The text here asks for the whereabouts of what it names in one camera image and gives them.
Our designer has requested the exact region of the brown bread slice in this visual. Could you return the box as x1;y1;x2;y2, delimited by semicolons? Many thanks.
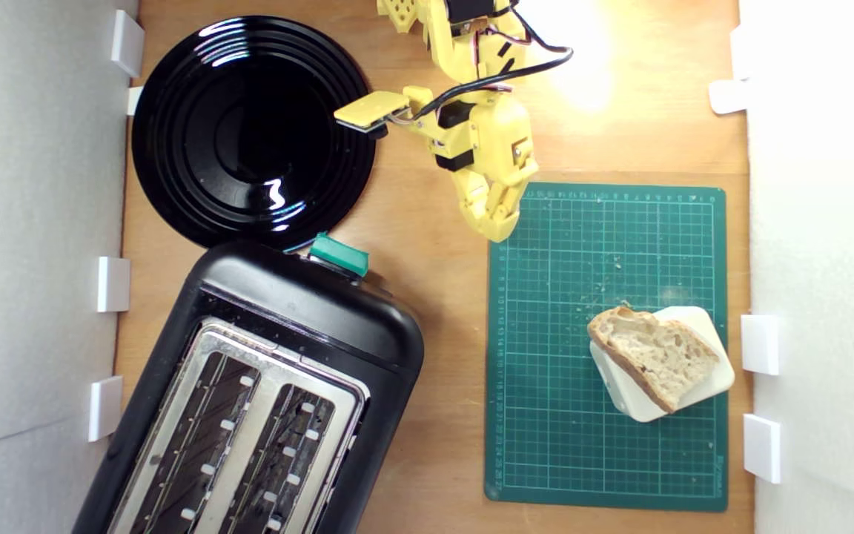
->
587;305;721;414

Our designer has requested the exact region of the green cutting mat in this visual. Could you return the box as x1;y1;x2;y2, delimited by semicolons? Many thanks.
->
484;180;729;512

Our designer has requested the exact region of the white block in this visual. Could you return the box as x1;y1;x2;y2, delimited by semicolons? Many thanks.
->
589;306;736;423

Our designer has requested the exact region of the black round plate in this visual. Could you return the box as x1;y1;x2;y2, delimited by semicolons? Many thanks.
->
131;15;377;251

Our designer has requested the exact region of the yellow camera mount plate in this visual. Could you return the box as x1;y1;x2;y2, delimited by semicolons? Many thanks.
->
334;90;411;136

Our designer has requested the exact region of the black cable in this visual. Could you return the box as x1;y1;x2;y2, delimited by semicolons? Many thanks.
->
408;0;574;123

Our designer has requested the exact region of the black two-slot toaster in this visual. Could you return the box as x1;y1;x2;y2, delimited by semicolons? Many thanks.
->
71;239;426;534

